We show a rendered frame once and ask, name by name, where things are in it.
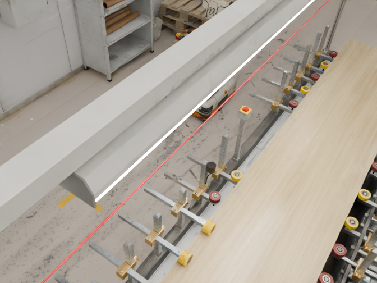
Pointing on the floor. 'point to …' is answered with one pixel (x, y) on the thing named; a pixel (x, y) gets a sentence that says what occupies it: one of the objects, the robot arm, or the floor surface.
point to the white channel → (120, 111)
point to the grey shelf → (92, 13)
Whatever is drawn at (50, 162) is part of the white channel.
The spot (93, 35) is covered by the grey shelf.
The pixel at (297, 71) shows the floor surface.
